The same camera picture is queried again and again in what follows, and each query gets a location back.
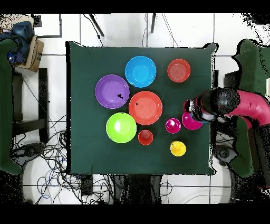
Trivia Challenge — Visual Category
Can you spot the black tripod leg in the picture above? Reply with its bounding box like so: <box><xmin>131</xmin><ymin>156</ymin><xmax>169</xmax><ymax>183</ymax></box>
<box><xmin>150</xmin><ymin>13</ymin><xmax>157</xmax><ymax>33</ymax></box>
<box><xmin>88</xmin><ymin>13</ymin><xmax>105</xmax><ymax>37</ymax></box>

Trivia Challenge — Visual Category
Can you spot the black power strip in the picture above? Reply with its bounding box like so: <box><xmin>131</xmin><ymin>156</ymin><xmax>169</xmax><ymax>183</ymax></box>
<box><xmin>80</xmin><ymin>174</ymin><xmax>94</xmax><ymax>196</ymax></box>

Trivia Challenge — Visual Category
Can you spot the orange cup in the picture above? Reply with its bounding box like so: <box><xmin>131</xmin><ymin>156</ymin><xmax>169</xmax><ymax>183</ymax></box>
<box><xmin>137</xmin><ymin>129</ymin><xmax>154</xmax><ymax>146</ymax></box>

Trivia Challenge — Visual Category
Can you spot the tangle of cables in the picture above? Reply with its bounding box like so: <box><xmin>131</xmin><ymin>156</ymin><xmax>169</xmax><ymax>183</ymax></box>
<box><xmin>12</xmin><ymin>114</ymin><xmax>114</xmax><ymax>204</ymax></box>

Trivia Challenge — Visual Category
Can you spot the dark grey stand base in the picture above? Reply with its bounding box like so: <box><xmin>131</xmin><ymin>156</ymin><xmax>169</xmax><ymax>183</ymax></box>
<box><xmin>11</xmin><ymin>143</ymin><xmax>46</xmax><ymax>167</ymax></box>
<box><xmin>213</xmin><ymin>144</ymin><xmax>239</xmax><ymax>166</ymax></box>

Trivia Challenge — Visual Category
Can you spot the green bowl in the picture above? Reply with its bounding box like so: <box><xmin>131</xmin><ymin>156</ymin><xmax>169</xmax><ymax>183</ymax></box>
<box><xmin>105</xmin><ymin>112</ymin><xmax>137</xmax><ymax>144</ymax></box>

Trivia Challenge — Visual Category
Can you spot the large orange bowl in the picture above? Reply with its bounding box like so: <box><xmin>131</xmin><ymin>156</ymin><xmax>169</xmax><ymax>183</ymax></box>
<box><xmin>128</xmin><ymin>90</ymin><xmax>163</xmax><ymax>126</ymax></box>

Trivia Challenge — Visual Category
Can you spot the dark green tablecloth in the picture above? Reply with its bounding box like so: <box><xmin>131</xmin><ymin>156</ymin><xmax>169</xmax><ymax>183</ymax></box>
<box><xmin>65</xmin><ymin>41</ymin><xmax>219</xmax><ymax>176</ymax></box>

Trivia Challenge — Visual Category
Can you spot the white board black frame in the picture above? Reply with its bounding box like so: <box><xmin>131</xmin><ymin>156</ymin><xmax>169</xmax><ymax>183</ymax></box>
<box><xmin>33</xmin><ymin>13</ymin><xmax>63</xmax><ymax>39</ymax></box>

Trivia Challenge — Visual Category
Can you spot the purple bowl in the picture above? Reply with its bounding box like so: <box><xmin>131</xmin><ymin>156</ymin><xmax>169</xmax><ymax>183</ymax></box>
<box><xmin>94</xmin><ymin>74</ymin><xmax>130</xmax><ymax>109</ymax></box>

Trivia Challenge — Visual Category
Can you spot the small orange bowl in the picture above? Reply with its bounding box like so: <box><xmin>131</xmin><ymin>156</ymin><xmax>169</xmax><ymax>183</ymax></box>
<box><xmin>167</xmin><ymin>59</ymin><xmax>191</xmax><ymax>83</ymax></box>

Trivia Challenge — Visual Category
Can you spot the pink bowl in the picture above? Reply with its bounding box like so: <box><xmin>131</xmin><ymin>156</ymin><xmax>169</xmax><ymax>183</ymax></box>
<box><xmin>181</xmin><ymin>111</ymin><xmax>204</xmax><ymax>131</ymax></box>

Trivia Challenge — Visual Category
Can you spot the yellow cup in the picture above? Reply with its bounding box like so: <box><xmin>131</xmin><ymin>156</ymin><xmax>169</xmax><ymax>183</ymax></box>
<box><xmin>170</xmin><ymin>140</ymin><xmax>187</xmax><ymax>157</ymax></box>

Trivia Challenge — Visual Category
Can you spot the green covered side table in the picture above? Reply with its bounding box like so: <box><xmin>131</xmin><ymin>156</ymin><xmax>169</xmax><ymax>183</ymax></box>
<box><xmin>229</xmin><ymin>39</ymin><xmax>270</xmax><ymax>178</ymax></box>
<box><xmin>0</xmin><ymin>39</ymin><xmax>22</xmax><ymax>175</ymax></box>

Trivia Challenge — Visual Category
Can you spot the black chair frame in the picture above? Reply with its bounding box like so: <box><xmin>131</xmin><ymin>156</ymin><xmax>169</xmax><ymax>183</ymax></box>
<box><xmin>11</xmin><ymin>68</ymin><xmax>49</xmax><ymax>144</ymax></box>
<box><xmin>210</xmin><ymin>69</ymin><xmax>240</xmax><ymax>144</ymax></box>

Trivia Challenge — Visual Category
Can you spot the blue cloth bundle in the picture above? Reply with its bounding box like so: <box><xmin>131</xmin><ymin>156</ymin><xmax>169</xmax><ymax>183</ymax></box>
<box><xmin>0</xmin><ymin>20</ymin><xmax>34</xmax><ymax>66</ymax></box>

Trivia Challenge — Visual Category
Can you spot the pink cup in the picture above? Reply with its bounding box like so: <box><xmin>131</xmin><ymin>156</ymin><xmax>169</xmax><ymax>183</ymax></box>
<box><xmin>165</xmin><ymin>117</ymin><xmax>182</xmax><ymax>135</ymax></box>

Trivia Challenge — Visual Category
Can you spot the small blue bowl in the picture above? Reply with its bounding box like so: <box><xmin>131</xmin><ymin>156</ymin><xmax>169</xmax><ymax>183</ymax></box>
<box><xmin>188</xmin><ymin>113</ymin><xmax>210</xmax><ymax>125</ymax></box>

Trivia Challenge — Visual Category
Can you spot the large blue bowl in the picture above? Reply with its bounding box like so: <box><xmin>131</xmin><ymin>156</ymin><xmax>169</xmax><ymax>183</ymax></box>
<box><xmin>124</xmin><ymin>55</ymin><xmax>157</xmax><ymax>88</ymax></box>

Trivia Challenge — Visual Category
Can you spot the blue cable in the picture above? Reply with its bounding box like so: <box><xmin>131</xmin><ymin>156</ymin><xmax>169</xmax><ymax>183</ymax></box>
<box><xmin>37</xmin><ymin>177</ymin><xmax>51</xmax><ymax>200</ymax></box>

